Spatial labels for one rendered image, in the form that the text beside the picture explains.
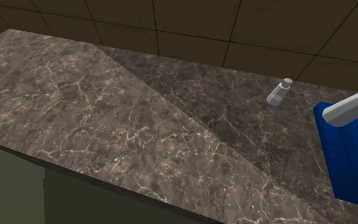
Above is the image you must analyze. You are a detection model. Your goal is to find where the small white bottle grey cap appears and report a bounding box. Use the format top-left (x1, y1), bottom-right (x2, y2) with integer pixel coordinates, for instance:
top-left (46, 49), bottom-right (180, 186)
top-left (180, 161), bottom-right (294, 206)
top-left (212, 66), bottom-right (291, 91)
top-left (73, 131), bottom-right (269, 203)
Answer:
top-left (266, 78), bottom-right (294, 107)

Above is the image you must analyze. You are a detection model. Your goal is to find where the blue box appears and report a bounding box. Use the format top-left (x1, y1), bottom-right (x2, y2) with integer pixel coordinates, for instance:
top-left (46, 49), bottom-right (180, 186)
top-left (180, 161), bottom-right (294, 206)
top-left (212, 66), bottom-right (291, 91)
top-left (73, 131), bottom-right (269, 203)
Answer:
top-left (312, 101), bottom-right (358, 211)

